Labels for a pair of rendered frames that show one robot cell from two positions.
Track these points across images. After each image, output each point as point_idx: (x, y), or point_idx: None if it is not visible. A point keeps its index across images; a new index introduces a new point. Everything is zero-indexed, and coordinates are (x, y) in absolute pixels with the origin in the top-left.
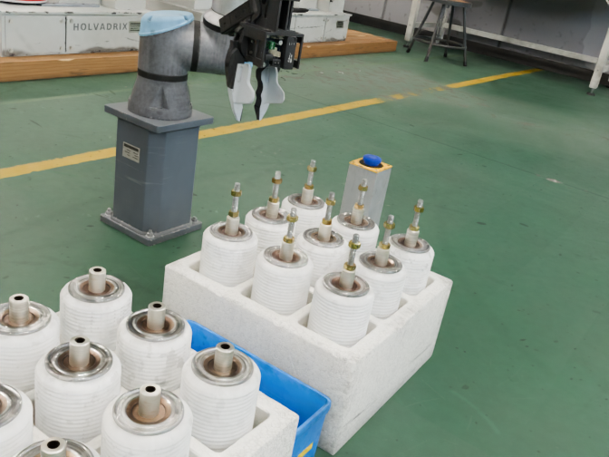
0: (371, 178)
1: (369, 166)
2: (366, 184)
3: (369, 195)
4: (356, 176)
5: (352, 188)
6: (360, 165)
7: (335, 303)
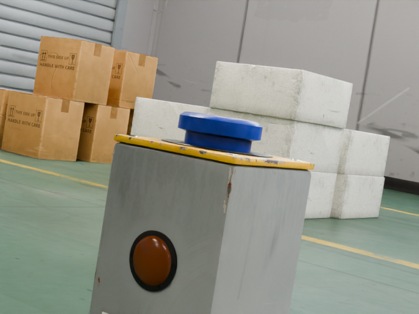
0: (298, 199)
1: (263, 155)
2: (284, 235)
3: (290, 276)
4: (257, 215)
5: (244, 279)
6: (267, 159)
7: None
